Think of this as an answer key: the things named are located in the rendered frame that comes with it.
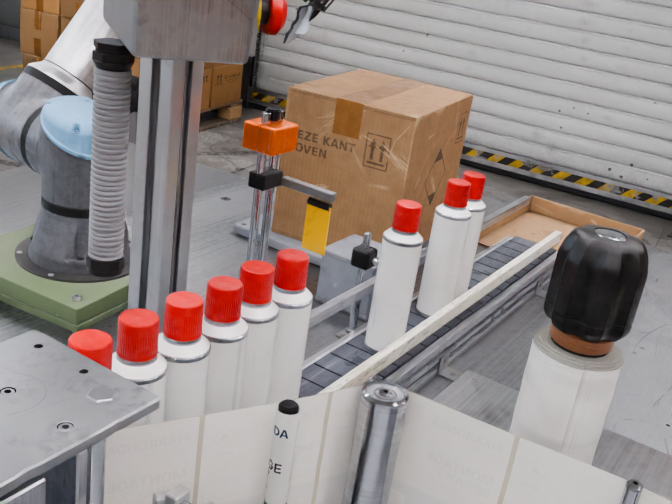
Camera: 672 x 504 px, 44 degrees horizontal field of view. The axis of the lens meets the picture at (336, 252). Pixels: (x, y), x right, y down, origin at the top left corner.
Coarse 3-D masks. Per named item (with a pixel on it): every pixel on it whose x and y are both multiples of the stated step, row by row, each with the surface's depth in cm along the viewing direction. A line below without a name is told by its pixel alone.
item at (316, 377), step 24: (528, 240) 160; (480, 264) 145; (504, 264) 147; (528, 264) 149; (504, 288) 137; (360, 336) 115; (432, 336) 118; (336, 360) 108; (360, 360) 109; (408, 360) 111; (312, 384) 102
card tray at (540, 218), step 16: (528, 208) 192; (544, 208) 191; (560, 208) 189; (496, 224) 177; (512, 224) 182; (528, 224) 183; (544, 224) 185; (560, 224) 187; (576, 224) 187; (592, 224) 185; (608, 224) 184; (624, 224) 182; (480, 240) 170; (496, 240) 171; (560, 240) 177
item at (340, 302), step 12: (516, 204) 153; (492, 216) 144; (504, 216) 149; (420, 264) 123; (360, 288) 109; (372, 288) 112; (336, 300) 105; (348, 300) 107; (312, 312) 101; (324, 312) 102; (336, 312) 105; (312, 324) 101
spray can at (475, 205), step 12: (468, 180) 121; (480, 180) 121; (480, 192) 122; (468, 204) 121; (480, 204) 122; (480, 216) 122; (480, 228) 124; (468, 240) 123; (468, 252) 124; (468, 264) 125; (468, 276) 126; (456, 288) 126
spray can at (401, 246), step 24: (408, 216) 104; (384, 240) 106; (408, 240) 105; (384, 264) 107; (408, 264) 106; (384, 288) 107; (408, 288) 108; (384, 312) 108; (408, 312) 110; (384, 336) 110
